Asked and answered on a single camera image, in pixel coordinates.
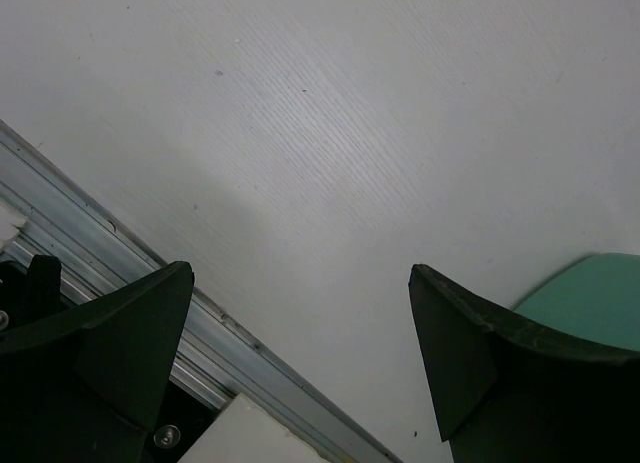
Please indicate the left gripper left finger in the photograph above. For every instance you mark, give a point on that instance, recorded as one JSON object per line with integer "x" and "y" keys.
{"x": 95, "y": 363}

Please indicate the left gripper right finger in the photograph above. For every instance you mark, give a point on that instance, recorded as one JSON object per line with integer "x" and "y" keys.
{"x": 508, "y": 389}

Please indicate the green plastic bin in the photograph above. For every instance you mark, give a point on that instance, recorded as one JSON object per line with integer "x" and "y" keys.
{"x": 596, "y": 299}

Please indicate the aluminium table edge rail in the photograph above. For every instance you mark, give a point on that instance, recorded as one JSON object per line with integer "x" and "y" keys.
{"x": 110, "y": 354}

